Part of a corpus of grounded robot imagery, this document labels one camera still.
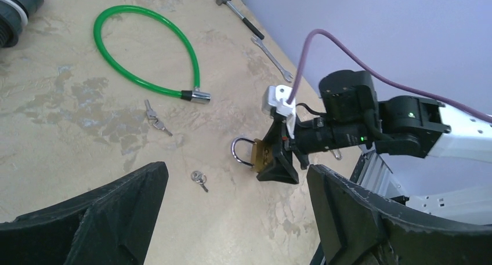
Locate cable lock keys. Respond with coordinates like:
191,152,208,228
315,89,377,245
144,99,173,136

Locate small brass padlock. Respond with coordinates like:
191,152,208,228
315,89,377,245
330,149,343,161

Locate green cable lock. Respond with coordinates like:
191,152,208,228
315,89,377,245
92,5,212,104

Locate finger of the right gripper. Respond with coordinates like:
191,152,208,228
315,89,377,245
256,119,299,184

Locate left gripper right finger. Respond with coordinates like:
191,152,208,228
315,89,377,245
307,165,491,264

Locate steel wrench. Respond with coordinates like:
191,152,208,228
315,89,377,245
251,35,294,82

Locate small black-handled hammer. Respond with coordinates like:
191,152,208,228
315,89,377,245
215,0,265,40

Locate large brass padlock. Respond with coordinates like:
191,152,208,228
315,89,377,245
230,137,274,174

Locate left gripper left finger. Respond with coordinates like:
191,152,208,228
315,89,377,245
1,162,169,264

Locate aluminium frame rail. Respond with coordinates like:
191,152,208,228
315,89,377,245
349,148,492,226

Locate large padlock key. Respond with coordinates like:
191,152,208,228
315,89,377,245
190,170,209,193

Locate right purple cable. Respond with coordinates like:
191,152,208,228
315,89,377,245
286,28,492,124

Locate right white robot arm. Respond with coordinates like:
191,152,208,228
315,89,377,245
252,70,491,184

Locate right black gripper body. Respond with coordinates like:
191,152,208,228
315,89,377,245
289,117,371,169

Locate black corrugated drain hose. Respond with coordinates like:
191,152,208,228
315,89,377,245
0,0,45,49

